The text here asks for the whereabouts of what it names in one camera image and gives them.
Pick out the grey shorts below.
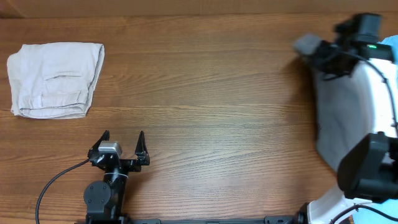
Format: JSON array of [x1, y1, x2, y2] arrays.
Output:
[[293, 34, 366, 171]]

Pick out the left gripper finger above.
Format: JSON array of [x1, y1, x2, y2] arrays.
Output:
[[88, 130, 110, 157], [135, 131, 150, 166]]

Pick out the light blue printed t-shirt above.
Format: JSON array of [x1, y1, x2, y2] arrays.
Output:
[[351, 35, 398, 224]]

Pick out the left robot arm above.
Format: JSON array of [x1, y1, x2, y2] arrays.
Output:
[[83, 130, 150, 223]]

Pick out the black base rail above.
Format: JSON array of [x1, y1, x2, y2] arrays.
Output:
[[77, 214, 309, 224]]

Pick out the folded beige shorts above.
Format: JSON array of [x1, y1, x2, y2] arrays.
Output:
[[7, 42, 105, 119]]

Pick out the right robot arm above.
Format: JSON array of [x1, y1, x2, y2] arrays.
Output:
[[293, 13, 397, 223]]

